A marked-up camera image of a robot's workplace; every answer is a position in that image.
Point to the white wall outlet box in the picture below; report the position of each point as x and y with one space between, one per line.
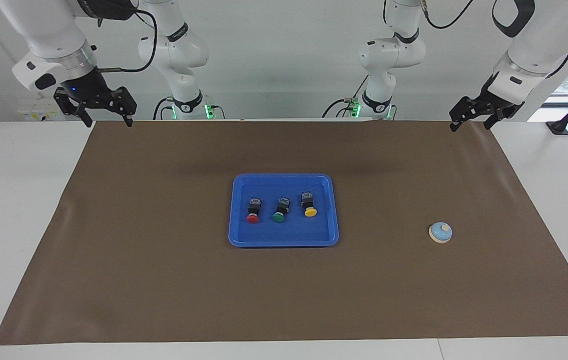
38 114

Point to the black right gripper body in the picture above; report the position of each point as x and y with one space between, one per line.
91 92

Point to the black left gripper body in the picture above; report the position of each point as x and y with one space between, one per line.
489 102

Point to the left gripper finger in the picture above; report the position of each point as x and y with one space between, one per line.
493 121
455 125

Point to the blue plastic tray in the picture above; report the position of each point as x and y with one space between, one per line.
284 232

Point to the green push button switch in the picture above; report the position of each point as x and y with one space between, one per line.
278 217

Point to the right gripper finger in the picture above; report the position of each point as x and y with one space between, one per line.
86 119
128 120

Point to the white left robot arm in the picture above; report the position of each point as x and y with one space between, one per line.
539 40

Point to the yellow push button switch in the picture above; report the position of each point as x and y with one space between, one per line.
310 212

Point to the red push button switch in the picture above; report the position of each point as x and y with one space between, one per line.
252 218

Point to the light blue call bell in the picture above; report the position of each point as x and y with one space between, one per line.
440 234

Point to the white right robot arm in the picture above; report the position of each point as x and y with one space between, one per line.
48 30

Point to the brown table mat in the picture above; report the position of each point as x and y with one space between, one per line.
284 290

